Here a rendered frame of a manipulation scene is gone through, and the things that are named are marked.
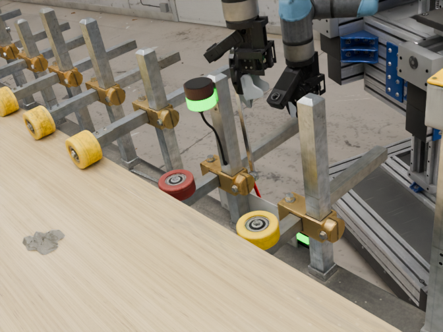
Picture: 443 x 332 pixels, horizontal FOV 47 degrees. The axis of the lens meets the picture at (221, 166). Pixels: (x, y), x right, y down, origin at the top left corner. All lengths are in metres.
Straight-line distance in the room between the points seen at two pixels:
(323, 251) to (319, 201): 0.13
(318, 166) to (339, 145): 1.91
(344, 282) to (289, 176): 1.56
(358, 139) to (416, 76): 1.53
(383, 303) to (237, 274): 0.34
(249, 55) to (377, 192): 1.20
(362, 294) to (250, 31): 0.59
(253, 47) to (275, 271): 0.48
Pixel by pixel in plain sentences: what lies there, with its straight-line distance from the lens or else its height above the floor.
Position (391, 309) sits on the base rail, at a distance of 1.09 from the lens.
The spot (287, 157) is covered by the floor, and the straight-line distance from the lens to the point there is 2.79.
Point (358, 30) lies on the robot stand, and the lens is 1.80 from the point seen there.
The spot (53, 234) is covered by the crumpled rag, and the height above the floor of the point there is 0.91.
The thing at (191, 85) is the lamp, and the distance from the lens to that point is 1.03.
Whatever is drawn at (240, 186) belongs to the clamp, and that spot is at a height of 0.85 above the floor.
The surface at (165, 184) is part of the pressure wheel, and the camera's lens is 1.12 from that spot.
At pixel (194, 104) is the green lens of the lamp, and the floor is 1.08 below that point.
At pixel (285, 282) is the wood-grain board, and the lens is 0.86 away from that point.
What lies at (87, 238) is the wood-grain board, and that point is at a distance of 1.06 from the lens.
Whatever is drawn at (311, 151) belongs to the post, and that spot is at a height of 1.02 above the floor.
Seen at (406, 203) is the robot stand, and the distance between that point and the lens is 2.12.
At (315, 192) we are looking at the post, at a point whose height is 0.93.
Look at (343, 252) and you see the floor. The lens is 2.20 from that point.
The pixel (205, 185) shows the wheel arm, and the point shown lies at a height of 0.86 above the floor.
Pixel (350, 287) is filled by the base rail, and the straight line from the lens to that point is 1.12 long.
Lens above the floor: 1.53
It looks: 33 degrees down
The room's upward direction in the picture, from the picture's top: 11 degrees counter-clockwise
